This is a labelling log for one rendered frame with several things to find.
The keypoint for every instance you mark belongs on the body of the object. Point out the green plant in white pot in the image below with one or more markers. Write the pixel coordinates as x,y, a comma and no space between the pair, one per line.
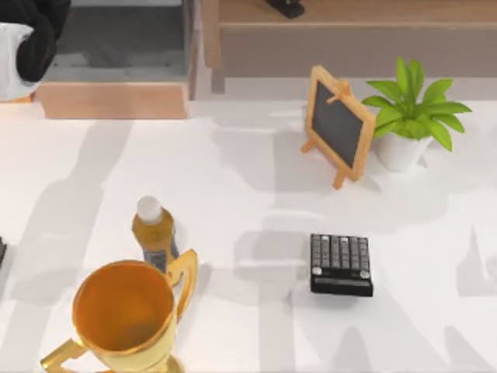
407,116

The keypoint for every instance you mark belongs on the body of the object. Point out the pale wooden drawer front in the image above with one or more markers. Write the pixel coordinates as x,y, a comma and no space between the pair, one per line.
112,100

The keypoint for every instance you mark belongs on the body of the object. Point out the black calculator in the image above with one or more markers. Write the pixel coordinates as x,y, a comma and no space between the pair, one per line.
339,258

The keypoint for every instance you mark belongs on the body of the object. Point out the black stapler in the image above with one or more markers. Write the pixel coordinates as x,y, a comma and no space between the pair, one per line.
287,8

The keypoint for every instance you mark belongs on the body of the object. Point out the wooden framed blackboard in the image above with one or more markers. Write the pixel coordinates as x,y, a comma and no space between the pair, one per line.
337,122

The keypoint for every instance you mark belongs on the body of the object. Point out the gold trophy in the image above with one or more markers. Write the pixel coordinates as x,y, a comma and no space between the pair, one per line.
124,311

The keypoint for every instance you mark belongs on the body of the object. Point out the wooden open shelf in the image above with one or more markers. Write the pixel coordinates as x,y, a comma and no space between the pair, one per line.
349,46

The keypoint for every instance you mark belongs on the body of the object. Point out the amber bottle with white cap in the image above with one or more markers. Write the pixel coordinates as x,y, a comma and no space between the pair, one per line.
153,235

